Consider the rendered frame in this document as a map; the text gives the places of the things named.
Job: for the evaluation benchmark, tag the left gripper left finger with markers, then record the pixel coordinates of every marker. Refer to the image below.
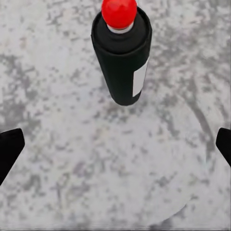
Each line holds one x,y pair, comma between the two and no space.
12,143

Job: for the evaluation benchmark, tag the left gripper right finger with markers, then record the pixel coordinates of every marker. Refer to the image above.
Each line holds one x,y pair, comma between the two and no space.
223,143

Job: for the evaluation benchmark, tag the insectifuge atomizer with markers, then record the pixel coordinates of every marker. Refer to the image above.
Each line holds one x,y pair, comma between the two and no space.
121,35

